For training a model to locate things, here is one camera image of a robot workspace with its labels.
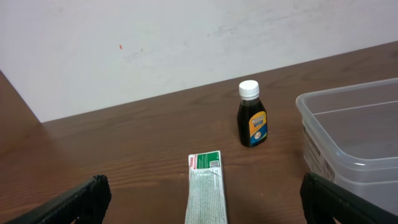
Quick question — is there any dark syrup bottle white cap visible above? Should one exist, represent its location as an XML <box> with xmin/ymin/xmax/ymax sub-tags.
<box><xmin>237</xmin><ymin>80</ymin><xmax>268</xmax><ymax>147</ymax></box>

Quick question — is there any green white medicine box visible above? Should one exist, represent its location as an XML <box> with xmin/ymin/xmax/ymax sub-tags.
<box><xmin>185</xmin><ymin>151</ymin><xmax>228</xmax><ymax>224</ymax></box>

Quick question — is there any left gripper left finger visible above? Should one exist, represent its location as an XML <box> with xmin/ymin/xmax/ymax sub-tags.
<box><xmin>6</xmin><ymin>175</ymin><xmax>112</xmax><ymax>224</ymax></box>

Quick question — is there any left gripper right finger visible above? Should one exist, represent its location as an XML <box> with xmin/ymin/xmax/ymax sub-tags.
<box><xmin>300</xmin><ymin>172</ymin><xmax>397</xmax><ymax>224</ymax></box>

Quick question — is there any clear plastic container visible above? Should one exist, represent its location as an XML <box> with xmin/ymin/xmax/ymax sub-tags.
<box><xmin>296</xmin><ymin>78</ymin><xmax>397</xmax><ymax>214</ymax></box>

